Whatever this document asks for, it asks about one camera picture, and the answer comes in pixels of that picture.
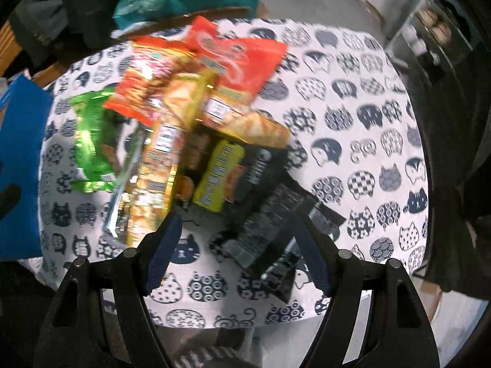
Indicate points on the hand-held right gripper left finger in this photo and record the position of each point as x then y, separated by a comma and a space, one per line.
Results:
165, 251

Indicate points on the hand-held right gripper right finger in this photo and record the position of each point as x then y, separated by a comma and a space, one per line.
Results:
312, 255

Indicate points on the long yellow snack packet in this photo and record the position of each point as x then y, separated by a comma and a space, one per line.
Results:
165, 153

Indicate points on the red-orange snack packet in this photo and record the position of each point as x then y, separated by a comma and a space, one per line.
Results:
245, 65

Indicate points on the glossy black snack packet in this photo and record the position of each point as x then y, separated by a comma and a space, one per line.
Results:
287, 276

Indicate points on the silver clear snack packet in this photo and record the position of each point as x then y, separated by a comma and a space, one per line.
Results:
122, 184

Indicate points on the black and yellow snack packet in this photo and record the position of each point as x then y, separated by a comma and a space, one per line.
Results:
218, 176

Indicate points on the green snack packet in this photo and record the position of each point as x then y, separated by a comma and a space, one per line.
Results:
92, 142

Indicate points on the short yellow snack packet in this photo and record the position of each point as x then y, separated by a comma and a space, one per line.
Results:
249, 122

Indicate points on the orange cracker snack packet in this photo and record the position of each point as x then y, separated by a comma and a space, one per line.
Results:
138, 88

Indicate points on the cat print tablecloth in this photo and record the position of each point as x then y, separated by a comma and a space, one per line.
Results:
345, 84

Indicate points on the blue bag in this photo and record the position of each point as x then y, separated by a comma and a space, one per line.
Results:
23, 142

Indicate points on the dark cloth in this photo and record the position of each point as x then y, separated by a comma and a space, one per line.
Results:
452, 142

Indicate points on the metal shelf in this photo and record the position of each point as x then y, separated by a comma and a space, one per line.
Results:
433, 30

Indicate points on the dark jacket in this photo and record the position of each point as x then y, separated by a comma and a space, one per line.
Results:
88, 7

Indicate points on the wooden chair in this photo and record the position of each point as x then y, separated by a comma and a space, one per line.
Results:
7, 42

